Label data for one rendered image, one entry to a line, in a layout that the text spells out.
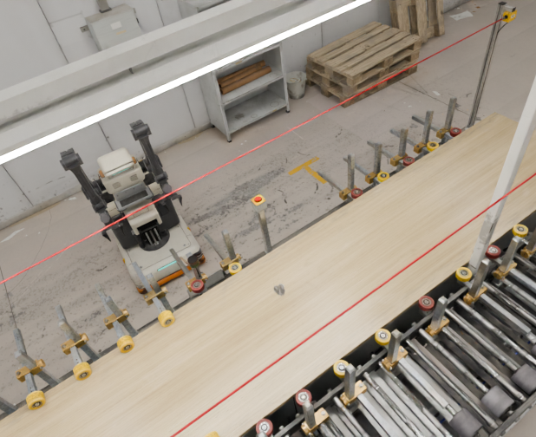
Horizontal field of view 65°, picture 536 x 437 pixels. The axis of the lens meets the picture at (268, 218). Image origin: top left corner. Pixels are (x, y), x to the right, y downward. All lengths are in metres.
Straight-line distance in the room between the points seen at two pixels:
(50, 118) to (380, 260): 1.91
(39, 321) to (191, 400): 2.21
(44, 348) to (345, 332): 2.59
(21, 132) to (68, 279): 3.04
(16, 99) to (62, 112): 0.12
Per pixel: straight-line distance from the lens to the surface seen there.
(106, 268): 4.26
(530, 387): 2.49
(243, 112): 5.36
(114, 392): 2.50
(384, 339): 2.35
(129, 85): 1.46
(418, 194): 3.03
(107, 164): 2.99
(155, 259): 3.72
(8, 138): 1.44
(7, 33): 4.49
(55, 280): 4.45
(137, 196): 3.14
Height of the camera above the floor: 3.00
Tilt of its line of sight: 47 degrees down
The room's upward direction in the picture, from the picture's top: 11 degrees counter-clockwise
